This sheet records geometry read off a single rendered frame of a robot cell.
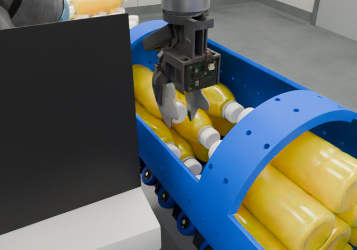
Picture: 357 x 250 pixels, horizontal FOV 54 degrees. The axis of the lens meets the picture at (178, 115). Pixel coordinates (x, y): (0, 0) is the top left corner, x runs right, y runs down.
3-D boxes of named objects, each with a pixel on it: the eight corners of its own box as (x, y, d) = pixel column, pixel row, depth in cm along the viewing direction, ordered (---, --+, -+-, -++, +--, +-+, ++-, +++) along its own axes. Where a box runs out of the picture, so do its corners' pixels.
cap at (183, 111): (169, 123, 67) (173, 127, 66) (162, 108, 65) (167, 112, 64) (185, 112, 68) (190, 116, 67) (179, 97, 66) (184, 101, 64)
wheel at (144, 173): (156, 165, 72) (163, 167, 73) (143, 161, 75) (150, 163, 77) (150, 186, 71) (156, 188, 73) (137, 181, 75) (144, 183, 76)
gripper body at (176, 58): (180, 98, 55) (181, 21, 48) (155, 78, 61) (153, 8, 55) (220, 88, 58) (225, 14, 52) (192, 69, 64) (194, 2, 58)
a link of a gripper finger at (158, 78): (152, 106, 60) (159, 57, 56) (149, 102, 61) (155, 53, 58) (176, 103, 63) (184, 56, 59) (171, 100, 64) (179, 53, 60)
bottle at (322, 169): (378, 157, 41) (268, 94, 55) (336, 188, 39) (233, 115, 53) (370, 196, 45) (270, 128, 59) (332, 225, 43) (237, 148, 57)
